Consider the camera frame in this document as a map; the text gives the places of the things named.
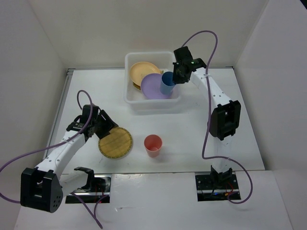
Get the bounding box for yellow plastic plate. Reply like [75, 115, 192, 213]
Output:
[129, 62, 161, 86]

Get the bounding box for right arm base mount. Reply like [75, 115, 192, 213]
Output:
[195, 172, 241, 202]

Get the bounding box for blue plastic cup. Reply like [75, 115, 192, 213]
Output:
[160, 71, 176, 95]

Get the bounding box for purple plastic plate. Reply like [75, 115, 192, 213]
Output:
[141, 73, 171, 100]

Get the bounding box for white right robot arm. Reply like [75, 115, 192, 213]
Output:
[173, 46, 241, 190]

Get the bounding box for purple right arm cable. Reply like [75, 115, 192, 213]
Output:
[181, 30, 254, 204]

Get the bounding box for square bamboo woven tray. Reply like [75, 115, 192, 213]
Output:
[132, 70, 164, 91]

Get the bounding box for pink plastic cup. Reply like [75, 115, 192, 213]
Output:
[144, 134, 163, 158]

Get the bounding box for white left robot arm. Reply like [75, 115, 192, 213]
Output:
[20, 104, 118, 213]

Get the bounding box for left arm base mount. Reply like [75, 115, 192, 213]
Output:
[73, 174, 112, 204]

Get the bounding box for translucent white plastic bin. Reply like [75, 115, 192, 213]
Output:
[124, 51, 181, 111]

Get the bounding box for round bamboo woven tray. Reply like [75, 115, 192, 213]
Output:
[98, 127, 133, 159]

